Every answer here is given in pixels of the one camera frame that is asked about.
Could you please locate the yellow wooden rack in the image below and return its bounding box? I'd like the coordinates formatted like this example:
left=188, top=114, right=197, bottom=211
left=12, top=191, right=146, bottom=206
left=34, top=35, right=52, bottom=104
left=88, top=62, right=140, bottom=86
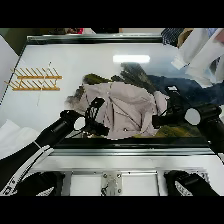
left=4, top=66, right=63, bottom=92

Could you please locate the silver frame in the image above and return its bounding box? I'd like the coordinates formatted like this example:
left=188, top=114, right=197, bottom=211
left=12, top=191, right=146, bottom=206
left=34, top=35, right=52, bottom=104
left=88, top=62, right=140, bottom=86
left=25, top=33, right=224, bottom=197

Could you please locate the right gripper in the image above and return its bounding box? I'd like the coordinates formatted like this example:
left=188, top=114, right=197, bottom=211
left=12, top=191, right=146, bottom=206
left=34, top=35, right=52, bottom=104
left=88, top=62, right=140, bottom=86
left=152, top=112, right=178, bottom=130

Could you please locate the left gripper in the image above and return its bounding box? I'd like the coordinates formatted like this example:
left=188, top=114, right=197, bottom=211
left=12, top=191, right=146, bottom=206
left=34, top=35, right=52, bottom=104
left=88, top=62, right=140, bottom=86
left=84, top=114, right=111, bottom=137

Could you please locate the dark striped garment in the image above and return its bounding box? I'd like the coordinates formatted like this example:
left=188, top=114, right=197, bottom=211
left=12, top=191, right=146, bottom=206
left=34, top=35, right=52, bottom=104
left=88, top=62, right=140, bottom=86
left=161, top=27, right=185, bottom=47

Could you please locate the pale pink shirt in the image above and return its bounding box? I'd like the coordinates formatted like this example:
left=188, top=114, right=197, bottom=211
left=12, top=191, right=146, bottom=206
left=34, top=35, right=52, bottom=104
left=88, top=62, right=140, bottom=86
left=68, top=81, right=171, bottom=140

